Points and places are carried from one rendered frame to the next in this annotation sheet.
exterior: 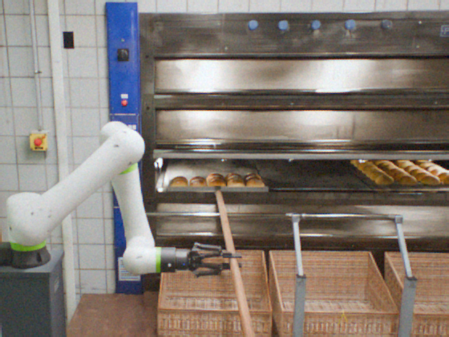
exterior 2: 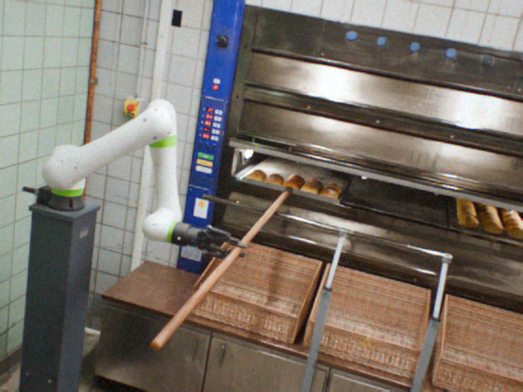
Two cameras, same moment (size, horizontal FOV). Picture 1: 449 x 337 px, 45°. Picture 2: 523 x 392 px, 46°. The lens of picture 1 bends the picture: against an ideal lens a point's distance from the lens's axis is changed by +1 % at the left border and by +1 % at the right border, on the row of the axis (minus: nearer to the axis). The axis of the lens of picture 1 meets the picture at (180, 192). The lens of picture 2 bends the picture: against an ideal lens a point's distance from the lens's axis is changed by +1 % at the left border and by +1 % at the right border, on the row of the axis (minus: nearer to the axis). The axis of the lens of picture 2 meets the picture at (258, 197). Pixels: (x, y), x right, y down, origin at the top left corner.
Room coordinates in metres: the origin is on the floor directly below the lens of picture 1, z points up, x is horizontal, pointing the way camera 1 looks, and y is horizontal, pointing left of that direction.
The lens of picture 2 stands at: (-0.34, -0.66, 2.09)
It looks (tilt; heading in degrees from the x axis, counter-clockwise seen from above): 17 degrees down; 11
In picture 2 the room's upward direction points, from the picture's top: 10 degrees clockwise
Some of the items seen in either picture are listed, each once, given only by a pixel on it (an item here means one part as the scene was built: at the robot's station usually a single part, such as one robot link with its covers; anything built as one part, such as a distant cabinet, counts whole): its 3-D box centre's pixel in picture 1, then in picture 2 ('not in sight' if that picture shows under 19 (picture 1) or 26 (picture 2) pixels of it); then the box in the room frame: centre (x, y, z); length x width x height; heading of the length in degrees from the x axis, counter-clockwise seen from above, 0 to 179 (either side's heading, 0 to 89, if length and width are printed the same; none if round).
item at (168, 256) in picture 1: (168, 259); (182, 234); (1.85, 0.04, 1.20); 0.12 x 0.06 x 0.09; 0
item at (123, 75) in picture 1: (144, 170); (248, 160); (3.79, 0.26, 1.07); 1.93 x 0.16 x 2.15; 178
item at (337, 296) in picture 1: (328, 292); (369, 317); (2.56, -0.76, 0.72); 0.56 x 0.49 x 0.28; 89
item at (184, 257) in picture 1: (189, 260); (200, 239); (1.84, -0.03, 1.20); 0.09 x 0.07 x 0.08; 90
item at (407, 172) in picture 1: (402, 168); (501, 217); (3.25, -1.36, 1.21); 0.61 x 0.48 x 0.06; 178
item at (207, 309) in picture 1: (213, 290); (258, 286); (2.58, -0.17, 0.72); 0.56 x 0.49 x 0.28; 87
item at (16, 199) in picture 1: (26, 221); (68, 170); (1.82, 0.54, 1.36); 0.16 x 0.13 x 0.19; 19
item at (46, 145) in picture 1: (40, 140); (134, 107); (2.83, 0.74, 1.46); 0.10 x 0.07 x 0.10; 88
